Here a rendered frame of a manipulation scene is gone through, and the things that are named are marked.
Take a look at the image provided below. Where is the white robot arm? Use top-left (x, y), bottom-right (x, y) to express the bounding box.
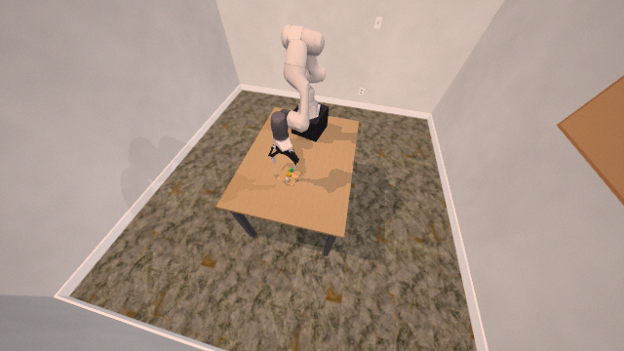
top-left (271, 24), bottom-right (326, 152)

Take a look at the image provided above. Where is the orange flat mat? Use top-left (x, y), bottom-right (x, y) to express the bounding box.
top-left (277, 167), bottom-right (300, 186)

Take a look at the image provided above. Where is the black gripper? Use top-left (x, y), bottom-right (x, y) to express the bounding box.
top-left (268, 144), bottom-right (299, 169)

